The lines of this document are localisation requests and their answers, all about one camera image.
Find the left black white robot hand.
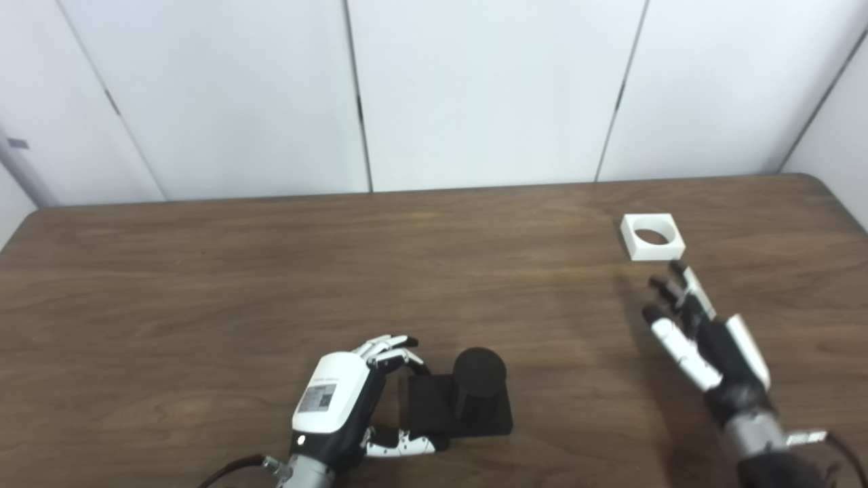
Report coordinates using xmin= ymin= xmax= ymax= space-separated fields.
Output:
xmin=290 ymin=334 xmax=450 ymax=468

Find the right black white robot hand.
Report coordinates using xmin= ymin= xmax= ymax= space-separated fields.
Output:
xmin=642 ymin=260 xmax=774 ymax=428

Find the white square piece with hole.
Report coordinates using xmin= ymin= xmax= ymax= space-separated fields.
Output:
xmin=620 ymin=213 xmax=686 ymax=262

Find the black peg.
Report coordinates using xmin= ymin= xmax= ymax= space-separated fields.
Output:
xmin=405 ymin=347 xmax=514 ymax=438

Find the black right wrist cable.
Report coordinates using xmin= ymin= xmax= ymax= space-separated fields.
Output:
xmin=787 ymin=429 xmax=868 ymax=488

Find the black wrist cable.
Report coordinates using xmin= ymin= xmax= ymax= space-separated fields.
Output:
xmin=197 ymin=454 xmax=283 ymax=488
xmin=787 ymin=429 xmax=868 ymax=488

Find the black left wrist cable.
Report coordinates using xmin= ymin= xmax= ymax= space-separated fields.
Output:
xmin=197 ymin=454 xmax=283 ymax=488

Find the grey wall post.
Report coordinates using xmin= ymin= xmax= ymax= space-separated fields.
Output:
xmin=0 ymin=125 xmax=62 ymax=208

